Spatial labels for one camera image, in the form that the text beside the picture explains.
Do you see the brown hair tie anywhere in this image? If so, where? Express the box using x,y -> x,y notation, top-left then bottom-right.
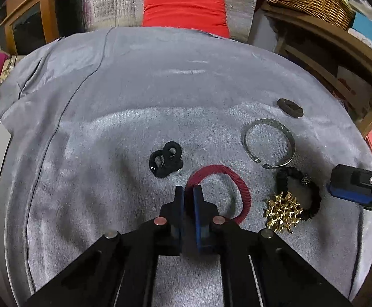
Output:
277,98 -> 303,118

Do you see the black knotted hair tie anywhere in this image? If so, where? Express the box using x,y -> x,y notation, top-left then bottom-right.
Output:
149,141 -> 184,177

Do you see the grey blanket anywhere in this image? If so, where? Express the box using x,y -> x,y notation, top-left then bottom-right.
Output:
0,26 -> 372,307

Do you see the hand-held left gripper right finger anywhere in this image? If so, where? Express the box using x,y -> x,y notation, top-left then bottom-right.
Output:
192,185 -> 356,307

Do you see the silver quilted foil mat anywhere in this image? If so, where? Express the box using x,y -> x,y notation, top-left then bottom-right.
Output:
80,0 -> 263,43

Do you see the black beaded bracelet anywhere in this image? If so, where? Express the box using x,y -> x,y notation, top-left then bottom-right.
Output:
274,166 -> 322,221

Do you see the gold spiky brooch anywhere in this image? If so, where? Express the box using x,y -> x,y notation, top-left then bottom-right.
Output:
263,191 -> 304,231

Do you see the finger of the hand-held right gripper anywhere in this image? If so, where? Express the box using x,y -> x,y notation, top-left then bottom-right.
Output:
326,164 -> 372,213

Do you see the white red printed box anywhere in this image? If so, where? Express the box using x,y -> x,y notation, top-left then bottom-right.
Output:
336,65 -> 372,109

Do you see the wooden shelf rack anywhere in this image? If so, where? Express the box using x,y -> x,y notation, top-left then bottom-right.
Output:
261,3 -> 372,138

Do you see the red fabric bangle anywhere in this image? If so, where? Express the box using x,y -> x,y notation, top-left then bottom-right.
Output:
186,165 -> 252,225

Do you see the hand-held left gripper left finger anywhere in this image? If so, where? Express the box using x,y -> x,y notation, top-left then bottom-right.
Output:
23,185 -> 186,307

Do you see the beige patterned cushion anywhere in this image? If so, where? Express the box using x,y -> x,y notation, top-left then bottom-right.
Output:
0,54 -> 25,90

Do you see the silver metal bangle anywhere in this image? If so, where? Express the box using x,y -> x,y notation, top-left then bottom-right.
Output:
242,118 -> 297,169

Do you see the wicker basket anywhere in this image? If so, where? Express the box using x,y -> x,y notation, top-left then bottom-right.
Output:
265,0 -> 356,31

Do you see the red cushion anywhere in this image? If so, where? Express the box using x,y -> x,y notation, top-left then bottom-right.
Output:
142,0 -> 230,39

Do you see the blue cardboard box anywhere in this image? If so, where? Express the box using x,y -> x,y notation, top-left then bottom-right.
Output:
349,13 -> 372,64

